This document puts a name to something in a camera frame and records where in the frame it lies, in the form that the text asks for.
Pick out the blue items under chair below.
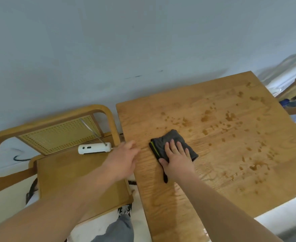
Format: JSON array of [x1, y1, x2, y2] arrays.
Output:
[[281, 96, 296, 109]]

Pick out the person's left forearm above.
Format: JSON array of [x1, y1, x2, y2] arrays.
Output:
[[0, 162, 118, 242]]

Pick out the person's left hand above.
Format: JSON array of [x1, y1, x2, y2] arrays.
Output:
[[105, 140, 141, 180]]

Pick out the black cable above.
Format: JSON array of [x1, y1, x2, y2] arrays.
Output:
[[13, 148, 30, 162]]

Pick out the dark grey cleaning cloth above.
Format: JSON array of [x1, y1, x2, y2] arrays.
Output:
[[149, 129, 199, 184]]

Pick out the black strap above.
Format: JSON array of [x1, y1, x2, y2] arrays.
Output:
[[25, 177, 39, 205]]

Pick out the white bedding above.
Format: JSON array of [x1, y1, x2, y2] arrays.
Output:
[[258, 51, 296, 96]]

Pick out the person's patterned shoe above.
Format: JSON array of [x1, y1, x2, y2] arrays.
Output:
[[117, 204, 133, 219]]

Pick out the person's grey trouser leg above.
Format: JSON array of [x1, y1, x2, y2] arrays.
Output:
[[91, 214, 135, 242]]

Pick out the person's right forearm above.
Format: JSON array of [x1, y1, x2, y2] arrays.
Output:
[[173, 171, 285, 242]]

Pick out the white handheld device with rod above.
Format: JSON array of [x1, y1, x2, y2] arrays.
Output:
[[78, 118, 112, 155]]

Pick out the person's right hand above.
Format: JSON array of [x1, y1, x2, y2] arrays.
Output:
[[159, 139, 196, 183]]

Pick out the wooden chair with cane back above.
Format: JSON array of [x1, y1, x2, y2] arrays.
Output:
[[0, 104, 135, 225]]

